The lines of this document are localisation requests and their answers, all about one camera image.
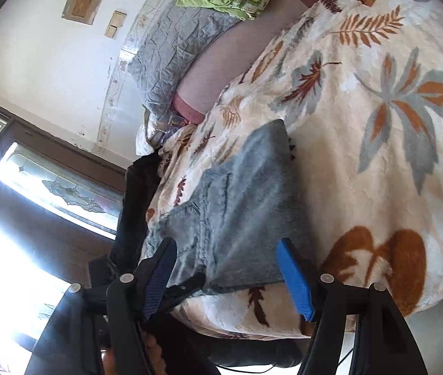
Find black garment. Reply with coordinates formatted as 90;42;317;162
110;152;165;270

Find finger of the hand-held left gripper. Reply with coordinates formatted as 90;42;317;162
163;271;207;310

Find person's left hand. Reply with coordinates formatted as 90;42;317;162
102;332;167;375

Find brown wooden door frame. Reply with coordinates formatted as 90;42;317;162
0;99;136;375

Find grey-blue denim pants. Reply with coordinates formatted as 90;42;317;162
145;120;318;295

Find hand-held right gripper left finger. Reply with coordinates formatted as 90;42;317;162
24;237;178;375

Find beige wall switch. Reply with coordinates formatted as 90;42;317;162
105;10;128;40

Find leaf print blanket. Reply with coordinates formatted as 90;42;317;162
135;0;443;340

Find grey quilted pillow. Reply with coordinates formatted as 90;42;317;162
127;6;243;120

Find white crumpled cloth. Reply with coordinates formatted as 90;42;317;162
135;111;171;156

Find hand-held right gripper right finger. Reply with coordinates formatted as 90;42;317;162
276;238;429;375

